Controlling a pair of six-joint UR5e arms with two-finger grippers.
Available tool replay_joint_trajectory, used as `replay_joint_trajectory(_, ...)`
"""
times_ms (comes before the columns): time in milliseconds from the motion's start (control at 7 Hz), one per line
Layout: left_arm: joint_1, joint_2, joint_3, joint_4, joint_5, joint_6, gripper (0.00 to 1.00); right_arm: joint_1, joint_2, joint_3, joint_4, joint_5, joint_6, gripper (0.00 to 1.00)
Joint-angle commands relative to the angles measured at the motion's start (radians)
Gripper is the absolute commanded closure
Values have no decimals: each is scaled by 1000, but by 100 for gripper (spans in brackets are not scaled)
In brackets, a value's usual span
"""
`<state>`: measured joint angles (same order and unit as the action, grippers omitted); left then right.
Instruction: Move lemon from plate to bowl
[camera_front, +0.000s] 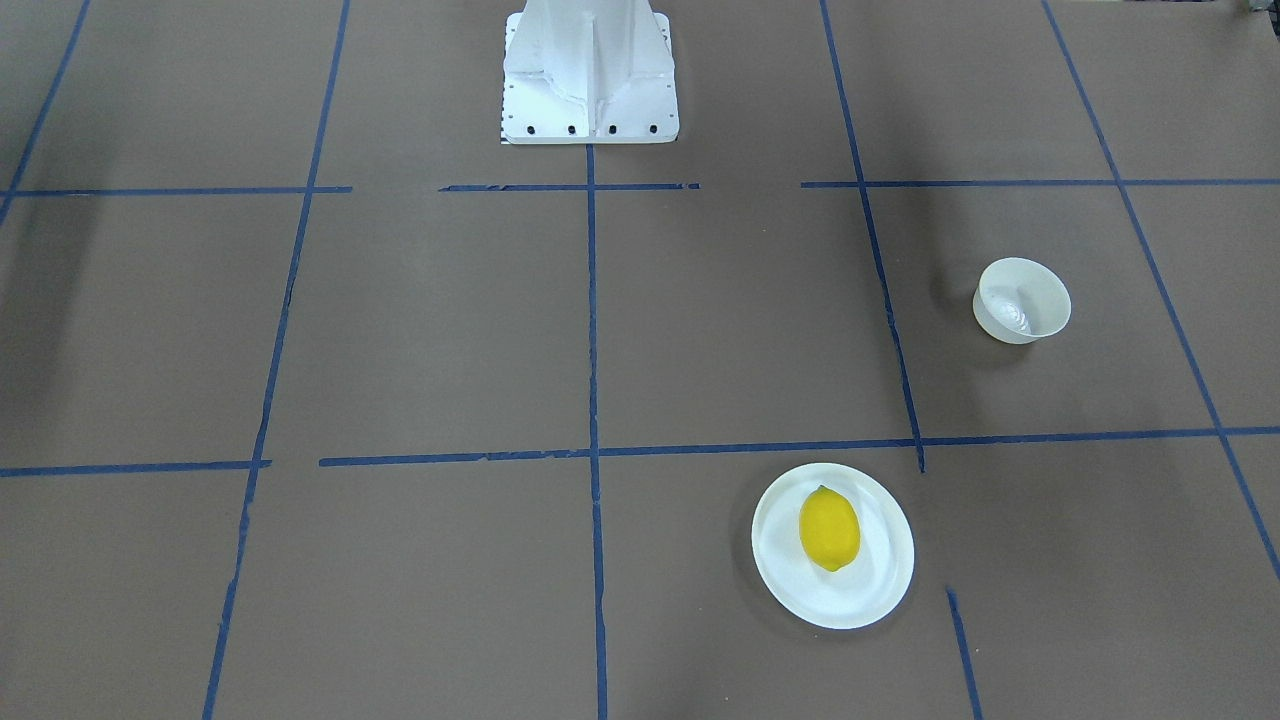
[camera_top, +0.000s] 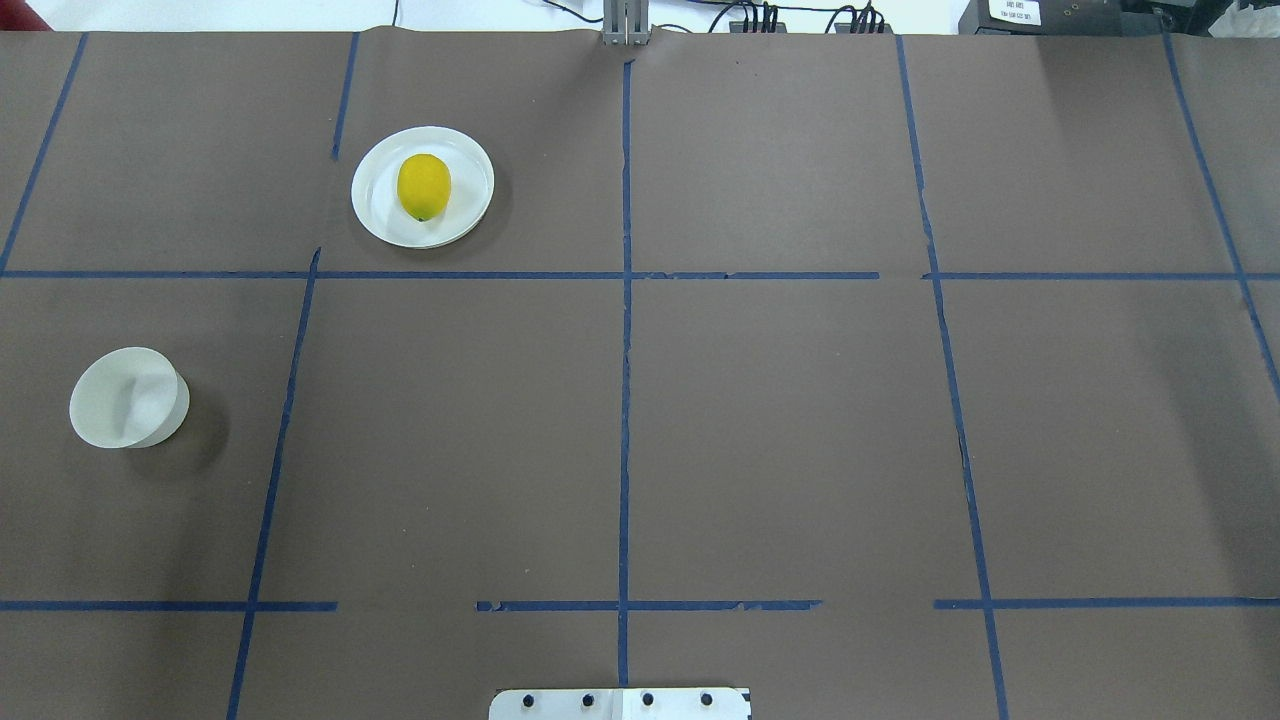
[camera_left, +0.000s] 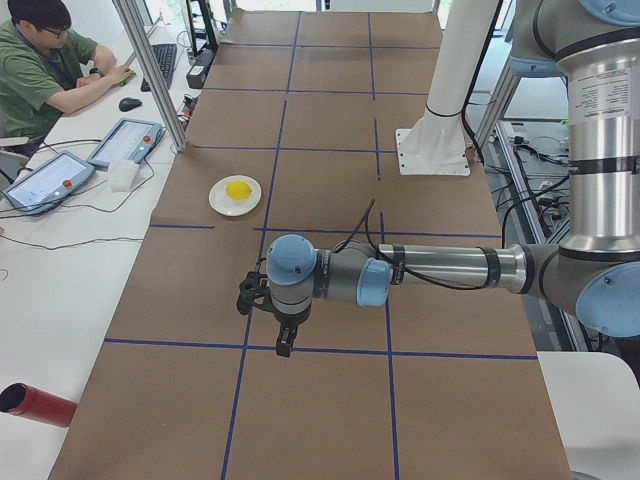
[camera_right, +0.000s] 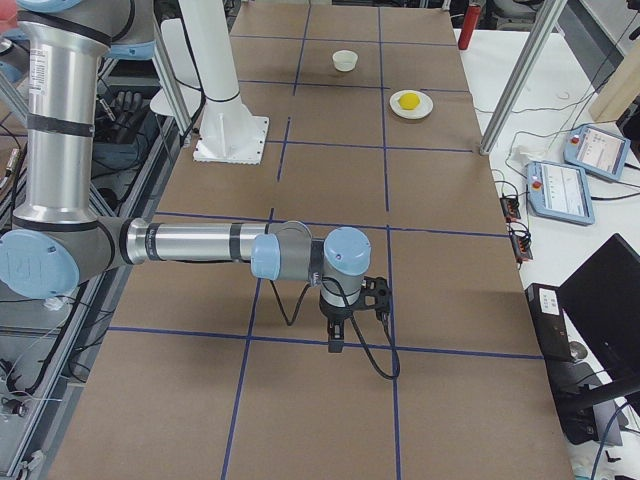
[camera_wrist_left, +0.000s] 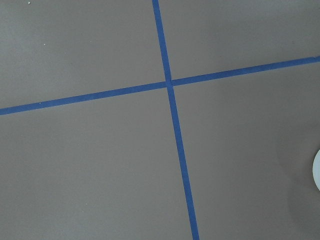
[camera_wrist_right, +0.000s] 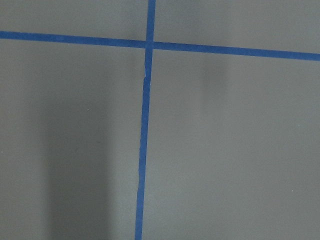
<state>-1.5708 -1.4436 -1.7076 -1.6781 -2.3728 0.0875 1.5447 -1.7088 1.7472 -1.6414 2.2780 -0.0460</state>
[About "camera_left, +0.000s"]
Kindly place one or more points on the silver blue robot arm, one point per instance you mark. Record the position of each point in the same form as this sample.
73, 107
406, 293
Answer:
593, 272

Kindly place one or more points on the brown paper table cover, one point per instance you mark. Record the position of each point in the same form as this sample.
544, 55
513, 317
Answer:
227, 357

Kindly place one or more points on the black box device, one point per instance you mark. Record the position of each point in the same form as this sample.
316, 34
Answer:
197, 75

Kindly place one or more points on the blue teach pendant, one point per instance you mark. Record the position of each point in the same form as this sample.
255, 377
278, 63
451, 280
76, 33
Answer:
47, 186
129, 140

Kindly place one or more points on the man in green shirt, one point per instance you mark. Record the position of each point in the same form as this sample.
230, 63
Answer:
49, 70

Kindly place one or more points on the black keyboard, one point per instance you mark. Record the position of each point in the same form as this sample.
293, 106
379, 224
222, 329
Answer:
166, 57

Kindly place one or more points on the white round plate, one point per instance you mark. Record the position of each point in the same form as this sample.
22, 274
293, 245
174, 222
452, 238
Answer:
222, 204

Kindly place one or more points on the red cylinder tube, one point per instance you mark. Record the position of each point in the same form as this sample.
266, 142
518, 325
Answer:
29, 402

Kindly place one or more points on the far blue teach pendant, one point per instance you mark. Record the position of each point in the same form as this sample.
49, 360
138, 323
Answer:
129, 140

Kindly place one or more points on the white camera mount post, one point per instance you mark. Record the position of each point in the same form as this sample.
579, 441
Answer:
436, 145

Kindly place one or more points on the yellow lemon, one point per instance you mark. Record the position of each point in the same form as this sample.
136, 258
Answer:
238, 190

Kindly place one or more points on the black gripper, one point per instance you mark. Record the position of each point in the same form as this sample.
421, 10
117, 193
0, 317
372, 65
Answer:
289, 319

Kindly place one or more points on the aluminium frame post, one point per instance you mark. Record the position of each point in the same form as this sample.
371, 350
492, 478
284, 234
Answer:
133, 25

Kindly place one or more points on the black computer mouse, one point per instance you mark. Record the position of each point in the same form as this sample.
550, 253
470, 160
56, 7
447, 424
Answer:
127, 104

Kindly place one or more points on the near blue teach pendant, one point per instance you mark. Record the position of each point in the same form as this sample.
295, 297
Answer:
47, 186

